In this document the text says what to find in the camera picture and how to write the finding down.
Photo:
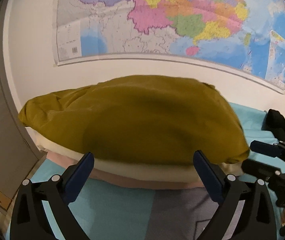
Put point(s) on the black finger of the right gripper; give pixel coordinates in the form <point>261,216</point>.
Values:
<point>265,149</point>
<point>259,170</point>

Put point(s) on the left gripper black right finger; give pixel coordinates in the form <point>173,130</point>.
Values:
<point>257,220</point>

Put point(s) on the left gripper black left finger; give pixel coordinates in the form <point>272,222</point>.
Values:
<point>29,220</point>

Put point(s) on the olive brown jacket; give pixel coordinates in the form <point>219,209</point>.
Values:
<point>141,119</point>

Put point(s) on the black garment on bed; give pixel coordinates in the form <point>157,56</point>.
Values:
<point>275,123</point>

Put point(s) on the grey wooden wardrobe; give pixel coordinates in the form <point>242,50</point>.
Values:
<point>18,153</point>

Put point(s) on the cream folded garment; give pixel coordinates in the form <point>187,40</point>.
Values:
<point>184,174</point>

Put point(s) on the teal bed sheet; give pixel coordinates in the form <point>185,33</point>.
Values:
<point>106,211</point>

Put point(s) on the pink folded garment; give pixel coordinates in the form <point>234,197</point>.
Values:
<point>121,181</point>

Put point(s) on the colourful wall map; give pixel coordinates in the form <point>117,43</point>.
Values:
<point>242,36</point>

